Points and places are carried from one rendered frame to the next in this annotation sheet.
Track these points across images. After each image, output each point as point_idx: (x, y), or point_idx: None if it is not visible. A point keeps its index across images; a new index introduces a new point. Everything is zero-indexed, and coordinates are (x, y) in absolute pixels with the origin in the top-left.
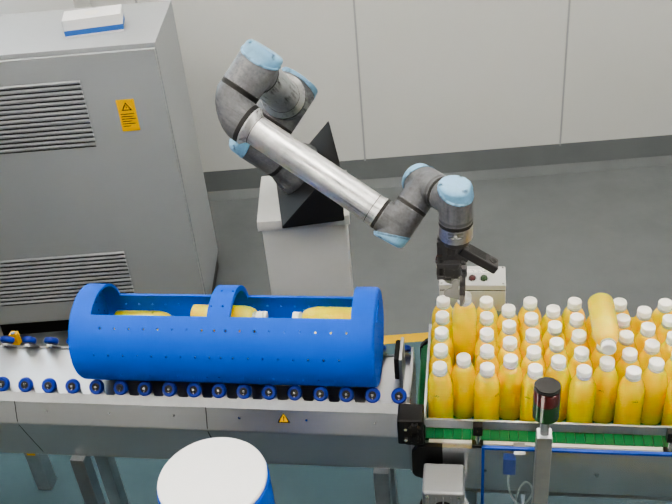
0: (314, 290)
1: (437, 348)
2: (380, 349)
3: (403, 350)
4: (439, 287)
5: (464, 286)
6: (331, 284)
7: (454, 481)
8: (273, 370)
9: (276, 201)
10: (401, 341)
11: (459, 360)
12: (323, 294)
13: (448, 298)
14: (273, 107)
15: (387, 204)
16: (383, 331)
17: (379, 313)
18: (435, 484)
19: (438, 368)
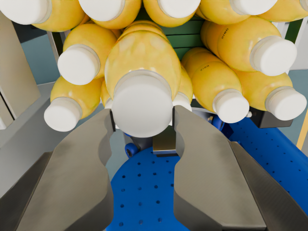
0: (14, 180)
1: (236, 116)
2: (174, 168)
3: (173, 143)
4: (10, 124)
5: (302, 217)
6: (1, 173)
7: (307, 35)
8: None
9: None
10: (164, 152)
11: (288, 68)
12: (13, 171)
13: (54, 109)
14: None
15: None
16: (128, 167)
17: (163, 222)
18: (304, 57)
19: (300, 109)
